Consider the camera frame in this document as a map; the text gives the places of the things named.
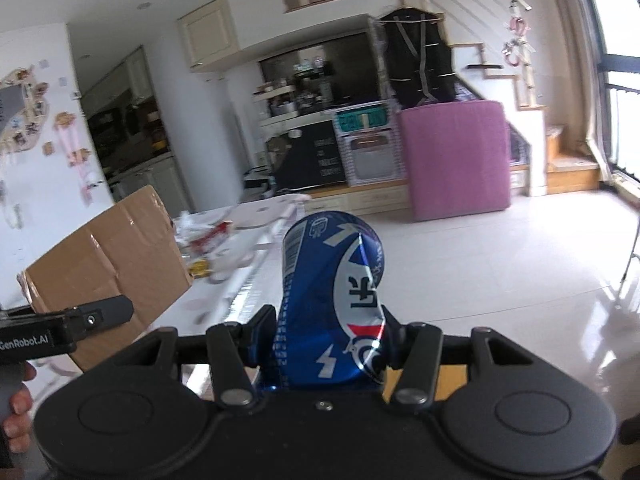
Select white kitchenware shelf rack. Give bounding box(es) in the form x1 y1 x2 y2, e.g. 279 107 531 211
252 80 301 128

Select wooden staircase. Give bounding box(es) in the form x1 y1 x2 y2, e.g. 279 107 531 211
450 42 601 196

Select crushed blue drink can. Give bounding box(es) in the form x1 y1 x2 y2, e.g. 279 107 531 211
270 211 388 391

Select black garment wardrobe cover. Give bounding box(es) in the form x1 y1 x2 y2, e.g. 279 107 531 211
378 7 458 111

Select patterned toy kitchen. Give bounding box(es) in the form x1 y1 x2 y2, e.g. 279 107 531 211
332 100 408 188

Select low wooden drawer platform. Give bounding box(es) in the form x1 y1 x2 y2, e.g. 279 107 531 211
300 180 413 216

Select cream wall cabinet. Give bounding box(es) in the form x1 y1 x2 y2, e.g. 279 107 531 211
176 0 238 73

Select cream kitchen base cabinet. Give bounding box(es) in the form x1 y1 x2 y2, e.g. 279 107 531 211
107 155 183 211

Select pink fabric ottoman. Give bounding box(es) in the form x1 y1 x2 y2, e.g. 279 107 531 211
398 100 512 222

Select brown cardboard box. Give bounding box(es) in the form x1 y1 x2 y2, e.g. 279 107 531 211
17 185 195 373

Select pink wall decorations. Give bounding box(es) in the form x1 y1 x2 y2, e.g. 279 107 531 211
52 112 103 206

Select heart-shaped photo collage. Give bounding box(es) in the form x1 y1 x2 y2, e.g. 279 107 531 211
0 67 53 156

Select black letter board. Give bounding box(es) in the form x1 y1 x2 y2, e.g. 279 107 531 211
272 120 347 191

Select large window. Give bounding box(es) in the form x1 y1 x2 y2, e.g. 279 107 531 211
580 0 640 211

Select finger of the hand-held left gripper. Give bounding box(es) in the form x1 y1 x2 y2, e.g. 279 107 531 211
75 295 134 338

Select white plastic bag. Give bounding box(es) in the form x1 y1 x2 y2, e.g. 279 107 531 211
172 210 233 253

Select pink hanging ornament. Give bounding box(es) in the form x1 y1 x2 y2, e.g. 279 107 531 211
502 0 538 106

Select teal sign plate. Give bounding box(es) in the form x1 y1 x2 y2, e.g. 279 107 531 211
336 107 390 133

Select red white snack packet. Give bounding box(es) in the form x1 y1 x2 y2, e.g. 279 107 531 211
192 222 235 255

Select dark glass wall panel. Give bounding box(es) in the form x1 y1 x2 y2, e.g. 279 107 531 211
259 30 383 121

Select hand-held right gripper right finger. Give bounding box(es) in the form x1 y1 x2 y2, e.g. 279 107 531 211
382 306 543 408

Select person's left hand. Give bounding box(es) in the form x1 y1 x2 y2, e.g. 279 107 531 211
0 362 38 453

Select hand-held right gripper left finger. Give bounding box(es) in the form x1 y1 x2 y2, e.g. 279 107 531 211
107 305 278 408

